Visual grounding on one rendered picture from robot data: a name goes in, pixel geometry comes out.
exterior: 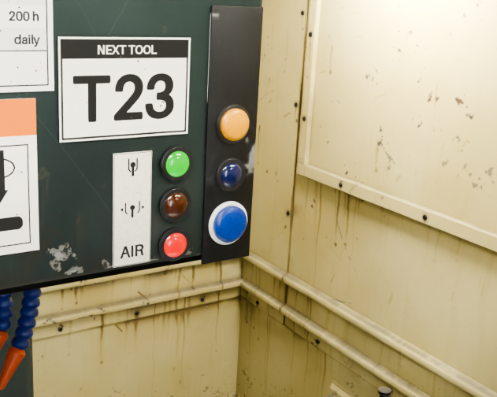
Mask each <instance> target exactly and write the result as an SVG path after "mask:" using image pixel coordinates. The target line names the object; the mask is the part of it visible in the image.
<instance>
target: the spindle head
mask: <svg viewBox="0 0 497 397"><path fill-rule="evenodd" d="M211 6H253V7H262V0H53V34H54V91H24V92H0V99H15V98H35V107H36V138H37V170H38V202H39V250H32V251H26V252H20V253H15V254H5V255H0V295H6V294H11V293H16V292H20V291H29V290H33V289H38V288H46V287H51V286H56V285H60V284H69V283H74V282H78V281H83V280H91V279H96V278H101V277H105V276H114V275H118V274H123V273H131V272H136V271H141V270H145V269H154V268H158V267H163V266H168V265H176V264H181V263H185V262H194V261H198V260H201V258H202V219H203V199H204V178H205V158H206V118H207V89H208V69H209V48H210V14H211ZM58 36H66V37H178V38H191V52H190V77H189V102H188V126H187V134H176V135H155V136H144V137H132V138H121V139H100V140H88V141H77V142H66V143H59V123H58V75H57V37H58ZM173 146H182V147H185V148H187V149H188V150H189V151H190V152H191V155H192V158H193V166H192V169H191V171H190V173H189V174H188V175H187V176H186V177H185V178H184V179H182V180H179V181H171V180H168V179H166V178H165V177H164V176H163V175H162V174H161V170H160V160H161V156H162V155H163V154H164V152H165V151H166V150H167V149H169V148H170V147H173ZM148 150H151V151H152V176H151V218H150V261H149V262H144V263H139V264H134V265H125V266H120V267H115V268H114V267H113V154H119V153H129V152H139V151H148ZM172 187H181V188H183V189H185V190H186V191H187V192H188V193H189V194H190V196H191V209H190V211H189V213H188V214H187V216H186V217H185V218H184V219H182V220H180V221H176V222H171V221H167V220H166V219H164V218H163V217H162V216H161V214H160V212H159V207H158V206H159V201H160V199H161V197H162V195H163V194H164V193H165V192H166V191H167V190H168V189H170V188H172ZM175 227H177V228H182V229H183V230H185V231H186V232H187V233H188V235H189V237H190V246H189V249H188V251H187V253H186V254H185V255H184V256H183V257H182V258H181V259H180V260H177V261H174V262H170V261H167V260H165V259H164V258H163V257H162V256H161V255H160V254H159V252H158V241H159V239H160V238H161V235H162V234H163V233H164V232H165V231H166V230H168V229H170V228H175Z"/></svg>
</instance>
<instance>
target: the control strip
mask: <svg viewBox="0 0 497 397"><path fill-rule="evenodd" d="M262 20H263V7H253V6H211V18H210V58H209V79H208V99H207V118H206V158H205V178H204V199H203V219H202V258H201V264H207V263H211V262H219V261H224V260H229V259H233V258H241V257H246V256H249V250H250V224H251V210H252V196H253V182H254V156H255V142H256V128H257V115H258V88H259V74H260V60H261V34H262ZM230 109H241V110H243V111H244V112H245V113H246V114H247V116H248V118H249V128H248V131H247V133H246V135H245V136H244V137H243V138H242V139H240V140H237V141H231V140H228V139H226V138H225V137H224V136H223V135H222V133H221V119H222V117H223V116H224V114H225V113H226V112H228V111H229V110H230ZM176 151H182V152H184V153H185V154H186V155H187V156H188V158H189V167H188V169H187V171H186V172H185V174H183V175H182V176H178V177H174V176H171V175H170V174H169V173H168V172H167V169H166V162H167V159H168V157H169V155H171V154H172V153H174V152H176ZM230 163H236V164H238V165H239V166H240V167H241V169H242V173H243V175H242V178H241V180H240V182H239V183H238V184H237V185H236V186H234V187H226V186H225V185H223V183H222V181H221V173H222V170H223V168H224V167H225V166H226V165H227V164H230ZM192 166H193V158H192V155H191V152H190V151H189V150H188V149H187V148H185V147H182V146H173V147H170V148H169V149H167V150H166V151H165V152H164V154H163V155H162V156H161V160H160V170H161V174H162V175H163V176H164V177H165V178H166V179H168V180H171V181H179V180H182V179H184V178H185V177H186V176H187V175H188V174H189V173H190V171H191V169H192ZM174 193H182V194H184V195H185V196H186V197H187V201H188V205H187V210H186V211H185V213H184V214H183V215H181V216H180V217H170V216H169V215H168V214H167V213H166V212H165V203H166V200H167V199H168V197H169V196H170V195H172V194H174ZM226 206H238V207H239V208H240V209H242V210H243V211H244V212H245V214H246V216H247V226H246V229H245V231H244V233H243V234H242V235H241V237H240V238H238V239H237V240H236V241H234V242H231V243H225V242H223V241H221V240H219V239H218V238H217V237H216V236H215V234H214V232H213V222H214V219H215V217H216V215H217V214H218V213H219V211H220V210H222V209H223V208H225V207H226ZM158 207H159V212H160V214H161V216H162V217H163V218H164V219H166V220H167V221H171V222H176V221H180V220H182V219H184V218H185V217H186V216H187V214H188V213H189V211H190V209H191V196H190V194H189V193H188V192H187V191H186V190H185V189H183V188H181V187H172V188H170V189H168V190H167V191H166V192H165V193H164V194H163V195H162V197H161V199H160V201H159V206H158ZM174 233H180V234H182V235H184V236H185V238H186V240H187V246H186V249H185V251H184V252H183V253H182V254H181V255H180V256H178V257H174V258H172V257H169V256H168V255H167V254H166V253H165V250H164V244H165V241H166V240H167V238H168V237H169V236H170V235H172V234H174ZM189 246H190V237H189V235H188V233H187V232H186V231H185V230H183V229H182V228H177V227H175V228H170V229H168V230H166V231H165V232H164V233H163V234H162V235H161V238H160V239H159V241H158V252H159V254H160V255H161V256H162V257H163V258H164V259H165V260H167V261H170V262H174V261H177V260H180V259H181V258H182V257H183V256H184V255H185V254H186V253H187V251H188V249H189Z"/></svg>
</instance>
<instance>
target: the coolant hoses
mask: <svg viewBox="0 0 497 397"><path fill-rule="evenodd" d="M41 294H42V292H41V288H38V289H33V290H29V291H23V296H24V297H23V299H22V301H21V305H22V306H23V307H22V308H21V309H20V315H21V317H20V318H19V319H18V321H17V324H18V325H19V326H18V327H17V328H16V330H15V332H14V334H15V335H16V336H15V337H13V339H12V340H11V345H12V346H11V347H10V348H9V349H8V351H7V355H6V359H5V362H4V365H3V367H2V372H1V375H0V390H3V389H4V388H5V386H6V385H7V384H8V382H9V380H10V378H11V377H12V375H13V374H14V372H15V371H16V369H17V367H18V366H19V364H20V362H21V361H22V359H23V358H24V356H25V349H28V348H29V346H30V341H29V339H30V338H32V336H33V328H34V327H35V326H36V319H35V317H38V315H39V310H38V308H37V307H39V305H40V300H39V297H40V296H41ZM12 295H13V293H11V294H6V295H0V350H1V349H2V346H3V345H4V343H5V341H6V340H7V338H8V333H7V332H6V330H8V329H9V328H11V326H12V321H11V319H10V318H11V317H12V316H13V310H12V308H11V306H13V299H12V298H11V296H12Z"/></svg>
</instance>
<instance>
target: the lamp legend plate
mask: <svg viewBox="0 0 497 397"><path fill-rule="evenodd" d="M151 176H152V151H151V150H148V151H139V152H129V153H119V154H113V267H114V268H115V267H120V266H125V265H134V264H139V263H144V262H149V261H150V218H151Z"/></svg>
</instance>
